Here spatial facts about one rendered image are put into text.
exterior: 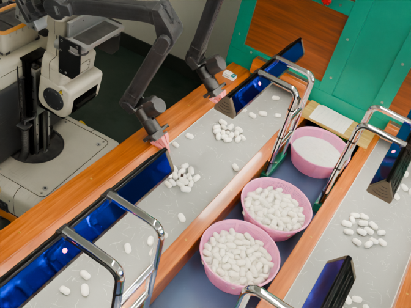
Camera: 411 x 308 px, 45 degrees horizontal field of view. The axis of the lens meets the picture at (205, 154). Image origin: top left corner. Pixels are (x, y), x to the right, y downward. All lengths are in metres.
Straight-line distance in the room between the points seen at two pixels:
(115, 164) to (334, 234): 0.83
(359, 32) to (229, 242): 1.08
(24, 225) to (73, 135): 1.11
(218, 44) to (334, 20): 1.42
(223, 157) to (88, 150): 0.86
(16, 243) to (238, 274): 0.68
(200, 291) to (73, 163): 1.13
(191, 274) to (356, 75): 1.18
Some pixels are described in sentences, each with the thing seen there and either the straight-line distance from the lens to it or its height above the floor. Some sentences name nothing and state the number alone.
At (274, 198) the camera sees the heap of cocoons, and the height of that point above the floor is 0.72.
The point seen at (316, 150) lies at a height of 0.73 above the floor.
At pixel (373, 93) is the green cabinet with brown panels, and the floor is 0.93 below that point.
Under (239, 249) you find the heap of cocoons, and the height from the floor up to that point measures 0.74.
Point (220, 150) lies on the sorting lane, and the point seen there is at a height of 0.74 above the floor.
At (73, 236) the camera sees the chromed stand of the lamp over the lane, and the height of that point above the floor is 1.12.
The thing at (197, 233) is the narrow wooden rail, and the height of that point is 0.76.
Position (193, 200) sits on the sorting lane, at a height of 0.74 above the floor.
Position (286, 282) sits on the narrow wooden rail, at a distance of 1.62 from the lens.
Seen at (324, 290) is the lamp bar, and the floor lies 1.10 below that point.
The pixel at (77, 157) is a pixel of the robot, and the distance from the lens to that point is 2.54.
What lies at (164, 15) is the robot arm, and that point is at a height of 1.33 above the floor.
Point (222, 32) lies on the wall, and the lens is 3.49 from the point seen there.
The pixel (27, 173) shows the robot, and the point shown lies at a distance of 2.46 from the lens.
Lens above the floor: 2.01
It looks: 40 degrees down
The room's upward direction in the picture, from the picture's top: 15 degrees clockwise
